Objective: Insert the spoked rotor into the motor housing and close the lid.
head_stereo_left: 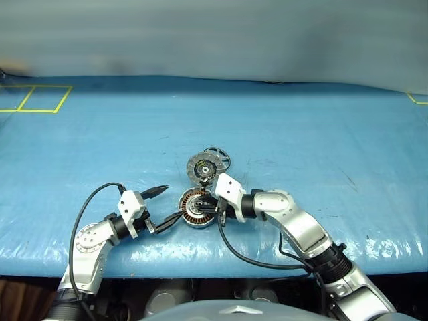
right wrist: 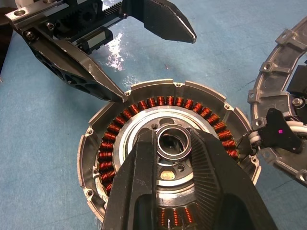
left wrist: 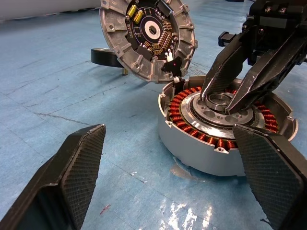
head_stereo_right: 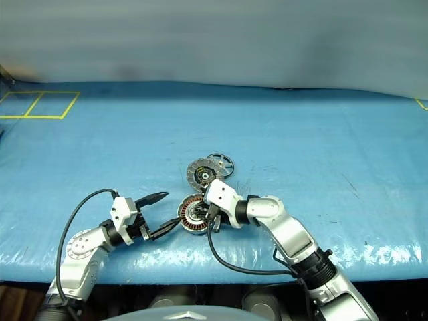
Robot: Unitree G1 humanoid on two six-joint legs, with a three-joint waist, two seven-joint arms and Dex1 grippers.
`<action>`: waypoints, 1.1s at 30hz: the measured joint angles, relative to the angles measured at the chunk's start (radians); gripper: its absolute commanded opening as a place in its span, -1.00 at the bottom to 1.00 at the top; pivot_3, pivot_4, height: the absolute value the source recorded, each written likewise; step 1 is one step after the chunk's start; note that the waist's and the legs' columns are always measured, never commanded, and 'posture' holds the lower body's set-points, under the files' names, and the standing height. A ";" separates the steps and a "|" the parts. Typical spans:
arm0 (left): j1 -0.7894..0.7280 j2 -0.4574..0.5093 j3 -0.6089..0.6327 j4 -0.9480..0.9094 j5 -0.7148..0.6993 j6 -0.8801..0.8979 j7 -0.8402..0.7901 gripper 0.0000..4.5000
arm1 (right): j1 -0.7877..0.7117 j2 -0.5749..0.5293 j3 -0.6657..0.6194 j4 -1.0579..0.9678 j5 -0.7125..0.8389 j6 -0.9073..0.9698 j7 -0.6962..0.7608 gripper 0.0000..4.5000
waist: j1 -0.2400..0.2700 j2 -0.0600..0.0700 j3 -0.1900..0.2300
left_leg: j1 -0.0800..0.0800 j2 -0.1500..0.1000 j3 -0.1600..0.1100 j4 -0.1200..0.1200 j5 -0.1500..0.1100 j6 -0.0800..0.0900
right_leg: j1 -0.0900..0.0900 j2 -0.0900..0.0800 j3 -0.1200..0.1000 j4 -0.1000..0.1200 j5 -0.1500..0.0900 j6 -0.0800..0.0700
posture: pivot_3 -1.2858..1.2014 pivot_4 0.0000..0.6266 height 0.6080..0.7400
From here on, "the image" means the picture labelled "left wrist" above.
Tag black round roll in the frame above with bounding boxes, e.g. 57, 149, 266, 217
90, 47, 125, 69

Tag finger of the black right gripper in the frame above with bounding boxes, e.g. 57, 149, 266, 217
224, 28, 307, 115
200, 25, 259, 102

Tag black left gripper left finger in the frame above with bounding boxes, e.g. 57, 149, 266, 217
0, 124, 106, 230

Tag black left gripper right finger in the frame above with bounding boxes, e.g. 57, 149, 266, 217
233, 123, 307, 230

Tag silver spoked rotor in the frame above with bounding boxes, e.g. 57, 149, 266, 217
179, 92, 266, 136

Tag grey motor housing copper windings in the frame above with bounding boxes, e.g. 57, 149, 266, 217
157, 75, 300, 177

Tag silver motor lid circuit board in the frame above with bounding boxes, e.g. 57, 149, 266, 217
99, 0, 199, 85

